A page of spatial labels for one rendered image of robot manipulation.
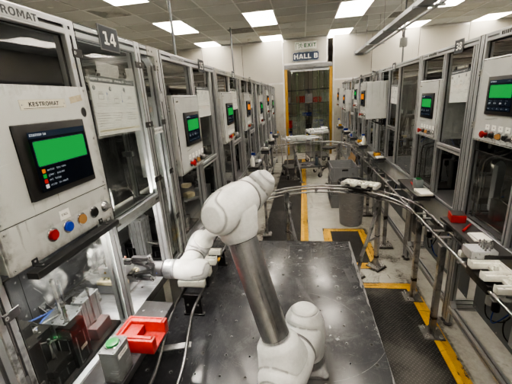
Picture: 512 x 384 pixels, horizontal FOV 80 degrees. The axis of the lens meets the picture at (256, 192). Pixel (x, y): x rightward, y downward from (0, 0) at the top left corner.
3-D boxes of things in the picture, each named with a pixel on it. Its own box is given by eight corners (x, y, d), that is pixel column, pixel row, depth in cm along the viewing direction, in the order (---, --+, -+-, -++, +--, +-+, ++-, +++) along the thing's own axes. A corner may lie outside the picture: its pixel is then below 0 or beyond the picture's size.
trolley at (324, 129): (332, 166, 766) (332, 127, 737) (309, 168, 767) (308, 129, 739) (325, 160, 846) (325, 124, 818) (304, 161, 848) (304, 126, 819)
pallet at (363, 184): (340, 190, 315) (340, 180, 312) (346, 187, 325) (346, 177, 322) (376, 196, 292) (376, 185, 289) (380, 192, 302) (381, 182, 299)
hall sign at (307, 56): (319, 59, 852) (319, 49, 844) (292, 62, 864) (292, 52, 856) (319, 59, 855) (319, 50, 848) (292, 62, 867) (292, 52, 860)
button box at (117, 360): (121, 382, 97) (113, 353, 94) (99, 381, 98) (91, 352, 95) (134, 363, 105) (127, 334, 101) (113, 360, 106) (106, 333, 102)
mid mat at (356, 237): (382, 269, 311) (382, 267, 311) (328, 267, 320) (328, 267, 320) (364, 228, 406) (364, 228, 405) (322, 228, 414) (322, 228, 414)
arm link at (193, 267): (175, 285, 141) (184, 264, 152) (207, 286, 139) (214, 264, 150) (170, 270, 135) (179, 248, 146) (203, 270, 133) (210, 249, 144)
